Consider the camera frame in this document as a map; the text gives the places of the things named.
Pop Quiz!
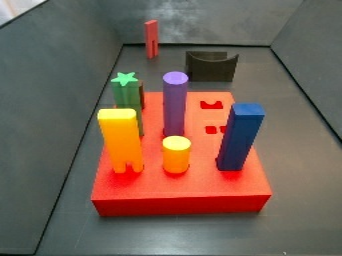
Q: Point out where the red double-square block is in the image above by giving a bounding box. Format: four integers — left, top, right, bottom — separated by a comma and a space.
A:
145, 20, 159, 59

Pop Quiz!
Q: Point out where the blue square block peg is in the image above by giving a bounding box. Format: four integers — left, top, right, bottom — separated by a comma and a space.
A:
217, 103, 266, 171

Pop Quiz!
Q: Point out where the red peg board base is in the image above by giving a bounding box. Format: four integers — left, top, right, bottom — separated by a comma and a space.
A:
91, 92, 273, 216

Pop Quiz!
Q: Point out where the short yellow cylinder peg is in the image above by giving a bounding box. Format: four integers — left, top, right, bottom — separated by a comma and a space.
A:
162, 136, 191, 174

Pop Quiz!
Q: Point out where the yellow notched block peg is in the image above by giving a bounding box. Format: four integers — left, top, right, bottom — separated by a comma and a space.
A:
98, 108, 145, 173

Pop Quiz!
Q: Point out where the green star peg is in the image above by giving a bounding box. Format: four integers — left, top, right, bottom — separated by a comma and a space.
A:
111, 72, 145, 136

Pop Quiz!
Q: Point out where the purple cylinder peg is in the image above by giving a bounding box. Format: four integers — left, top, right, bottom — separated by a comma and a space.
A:
163, 71, 189, 136

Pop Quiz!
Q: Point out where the black curved holder stand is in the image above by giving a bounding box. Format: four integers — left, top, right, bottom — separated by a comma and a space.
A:
186, 51, 239, 82

